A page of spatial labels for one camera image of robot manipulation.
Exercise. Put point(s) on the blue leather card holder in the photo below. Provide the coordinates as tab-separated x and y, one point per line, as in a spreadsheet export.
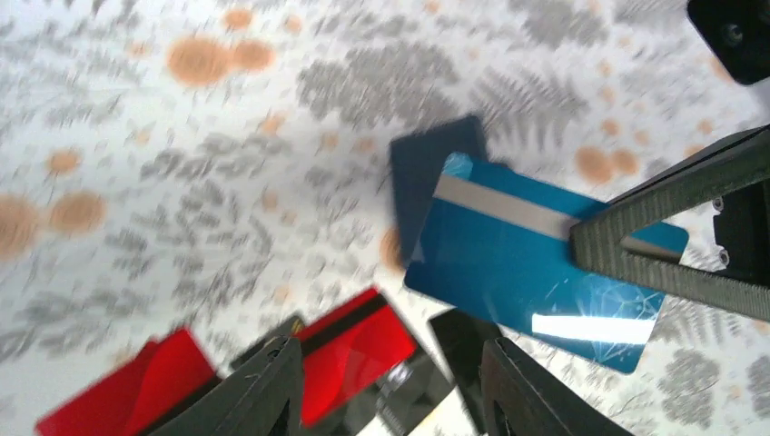
416	162

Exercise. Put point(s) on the blue card with grey stripe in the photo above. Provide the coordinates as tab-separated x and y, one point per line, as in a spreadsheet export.
495	245

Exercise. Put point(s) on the black membership card 833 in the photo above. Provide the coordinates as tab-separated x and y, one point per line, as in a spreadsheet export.
403	398

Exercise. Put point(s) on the black vip card 836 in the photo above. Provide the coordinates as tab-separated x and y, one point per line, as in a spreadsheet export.
290	326

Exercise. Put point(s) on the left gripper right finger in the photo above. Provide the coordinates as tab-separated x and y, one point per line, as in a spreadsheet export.
521	397

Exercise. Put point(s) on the red card top left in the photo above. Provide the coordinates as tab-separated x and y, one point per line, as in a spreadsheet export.
132	398

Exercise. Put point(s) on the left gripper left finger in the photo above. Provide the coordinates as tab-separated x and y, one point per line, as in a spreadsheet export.
263	396

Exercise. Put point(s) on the red card top centre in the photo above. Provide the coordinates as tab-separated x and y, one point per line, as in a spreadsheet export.
347	350

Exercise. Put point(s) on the red card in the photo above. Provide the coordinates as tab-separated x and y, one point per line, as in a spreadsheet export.
347	350
132	398

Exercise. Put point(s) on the floral table mat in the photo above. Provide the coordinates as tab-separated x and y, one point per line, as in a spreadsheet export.
222	165

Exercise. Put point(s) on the black card apart right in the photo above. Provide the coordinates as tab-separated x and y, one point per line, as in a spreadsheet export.
461	340

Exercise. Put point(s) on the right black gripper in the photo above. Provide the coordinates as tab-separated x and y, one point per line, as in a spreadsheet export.
733	175

